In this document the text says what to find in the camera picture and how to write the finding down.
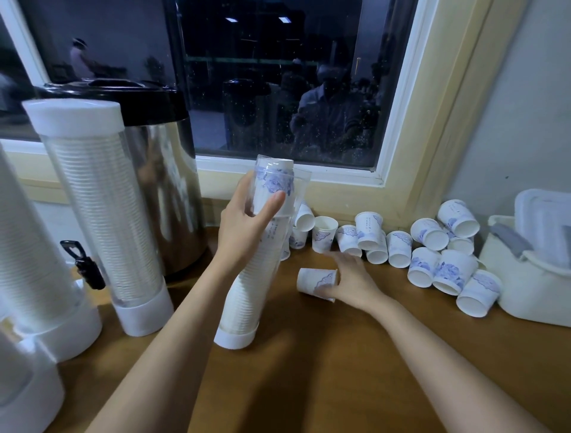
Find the white plastic lid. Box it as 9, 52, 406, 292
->
514, 188, 571, 269

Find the white tube cap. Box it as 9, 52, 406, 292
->
22, 98, 124, 139

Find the person's left forearm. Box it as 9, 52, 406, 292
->
87, 263, 246, 433

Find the single blue-printed paper cup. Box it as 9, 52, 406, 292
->
296, 266, 341, 303

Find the white framed window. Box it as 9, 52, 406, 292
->
0, 0, 528, 215

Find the nested stack of paper cups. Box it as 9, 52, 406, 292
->
218, 157, 294, 333
0, 334, 41, 403
0, 161, 86, 331
46, 138, 164, 306

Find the translucent plastic box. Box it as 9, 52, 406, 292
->
478, 214, 571, 328

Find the person's right hand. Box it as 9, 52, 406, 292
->
316, 252, 391, 315

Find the person's left hand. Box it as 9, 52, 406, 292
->
216, 170, 287, 276

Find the person's right forearm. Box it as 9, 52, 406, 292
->
370, 296, 550, 433

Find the pile of paper cups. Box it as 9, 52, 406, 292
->
281, 198, 504, 319

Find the stainless steel water dispenser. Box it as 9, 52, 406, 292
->
34, 79, 212, 291

